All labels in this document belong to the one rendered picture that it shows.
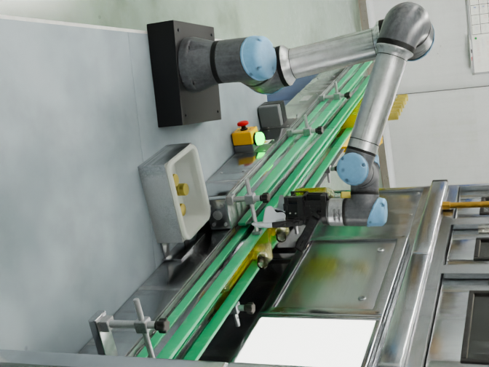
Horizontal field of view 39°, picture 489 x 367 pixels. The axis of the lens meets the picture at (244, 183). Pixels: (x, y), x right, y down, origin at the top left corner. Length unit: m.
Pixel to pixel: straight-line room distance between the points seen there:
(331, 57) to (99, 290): 0.87
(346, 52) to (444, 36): 5.91
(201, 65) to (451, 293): 0.91
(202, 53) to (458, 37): 6.07
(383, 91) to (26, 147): 0.85
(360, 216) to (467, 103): 6.17
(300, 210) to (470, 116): 6.20
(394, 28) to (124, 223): 0.82
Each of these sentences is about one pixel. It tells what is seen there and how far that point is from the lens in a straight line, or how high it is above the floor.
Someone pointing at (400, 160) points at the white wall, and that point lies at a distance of 8.25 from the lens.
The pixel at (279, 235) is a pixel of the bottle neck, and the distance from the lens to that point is 2.07.
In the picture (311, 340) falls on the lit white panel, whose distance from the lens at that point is 1.77.
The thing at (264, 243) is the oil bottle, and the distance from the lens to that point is 1.96.
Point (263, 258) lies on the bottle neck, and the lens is 1.91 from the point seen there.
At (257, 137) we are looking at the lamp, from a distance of 2.33.
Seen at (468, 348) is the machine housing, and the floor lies 1.53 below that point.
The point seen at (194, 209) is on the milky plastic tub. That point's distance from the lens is 1.98.
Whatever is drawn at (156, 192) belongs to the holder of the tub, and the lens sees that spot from 1.82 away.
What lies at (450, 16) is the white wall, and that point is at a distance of 7.77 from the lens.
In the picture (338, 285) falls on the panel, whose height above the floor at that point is 1.16.
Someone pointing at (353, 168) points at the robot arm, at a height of 1.29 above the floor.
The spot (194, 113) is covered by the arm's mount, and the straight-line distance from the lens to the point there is 1.96.
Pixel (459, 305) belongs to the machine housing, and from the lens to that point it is 1.93.
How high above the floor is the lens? 1.70
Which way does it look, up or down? 23 degrees down
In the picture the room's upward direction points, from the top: 87 degrees clockwise
